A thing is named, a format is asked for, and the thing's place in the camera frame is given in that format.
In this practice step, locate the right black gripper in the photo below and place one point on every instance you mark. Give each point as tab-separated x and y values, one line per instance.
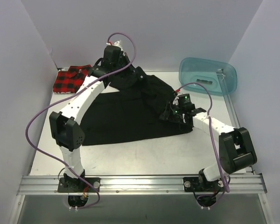
169	114

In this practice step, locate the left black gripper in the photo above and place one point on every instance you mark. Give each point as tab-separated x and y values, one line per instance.
135	73

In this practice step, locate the black long sleeve shirt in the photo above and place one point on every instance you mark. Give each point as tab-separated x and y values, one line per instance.
132	113

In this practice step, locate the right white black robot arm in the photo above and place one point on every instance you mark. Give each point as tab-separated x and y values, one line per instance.
233	147

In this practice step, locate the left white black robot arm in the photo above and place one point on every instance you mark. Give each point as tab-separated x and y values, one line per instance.
65	125

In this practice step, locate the teal plastic bin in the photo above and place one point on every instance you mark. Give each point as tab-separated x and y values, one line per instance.
202	75

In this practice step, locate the red black plaid folded shirt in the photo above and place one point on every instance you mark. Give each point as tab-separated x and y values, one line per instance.
71	80

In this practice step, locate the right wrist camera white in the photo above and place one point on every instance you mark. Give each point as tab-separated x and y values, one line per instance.
175	100

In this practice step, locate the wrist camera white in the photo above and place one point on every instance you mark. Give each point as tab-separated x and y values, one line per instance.
175	100
116	43

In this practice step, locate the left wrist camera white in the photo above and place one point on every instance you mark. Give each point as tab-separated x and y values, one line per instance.
116	43

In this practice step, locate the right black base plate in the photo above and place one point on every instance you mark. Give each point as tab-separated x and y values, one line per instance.
193	184

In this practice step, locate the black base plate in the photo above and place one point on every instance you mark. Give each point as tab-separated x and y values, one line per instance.
193	184
92	185

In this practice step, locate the aluminium front rail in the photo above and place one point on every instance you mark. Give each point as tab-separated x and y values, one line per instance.
141	185

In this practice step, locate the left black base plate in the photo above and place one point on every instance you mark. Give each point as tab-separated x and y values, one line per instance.
92	185

